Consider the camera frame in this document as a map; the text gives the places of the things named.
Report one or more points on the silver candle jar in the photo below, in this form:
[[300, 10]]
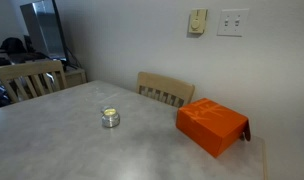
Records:
[[110, 120]]

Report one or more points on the orange cardboard box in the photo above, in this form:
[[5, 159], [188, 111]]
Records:
[[208, 126]]

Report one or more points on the wooden side cabinet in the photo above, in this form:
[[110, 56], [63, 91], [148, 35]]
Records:
[[74, 77]]

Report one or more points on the stainless steel refrigerator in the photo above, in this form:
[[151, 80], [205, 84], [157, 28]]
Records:
[[45, 26]]

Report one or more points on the black bag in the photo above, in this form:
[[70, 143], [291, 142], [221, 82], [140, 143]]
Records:
[[12, 45]]

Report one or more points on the beige wall thermostat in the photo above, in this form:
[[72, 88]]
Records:
[[197, 20]]

